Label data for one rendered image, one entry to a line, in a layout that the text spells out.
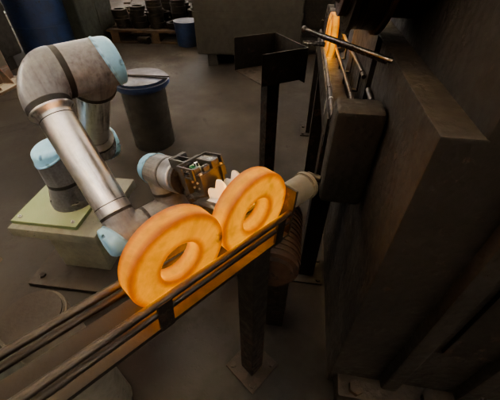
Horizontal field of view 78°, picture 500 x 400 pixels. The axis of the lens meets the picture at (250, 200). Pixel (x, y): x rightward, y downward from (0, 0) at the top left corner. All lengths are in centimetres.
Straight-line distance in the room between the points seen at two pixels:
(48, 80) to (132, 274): 52
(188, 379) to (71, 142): 78
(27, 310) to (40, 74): 48
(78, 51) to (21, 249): 109
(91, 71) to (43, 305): 51
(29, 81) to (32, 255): 100
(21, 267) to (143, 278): 124
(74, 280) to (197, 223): 106
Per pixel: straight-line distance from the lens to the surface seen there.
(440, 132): 47
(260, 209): 55
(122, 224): 72
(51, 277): 150
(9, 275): 163
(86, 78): 83
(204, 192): 57
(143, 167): 75
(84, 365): 44
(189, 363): 116
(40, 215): 130
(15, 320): 76
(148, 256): 40
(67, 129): 77
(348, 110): 66
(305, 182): 62
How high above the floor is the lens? 107
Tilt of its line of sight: 42 degrees down
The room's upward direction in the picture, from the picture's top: straight up
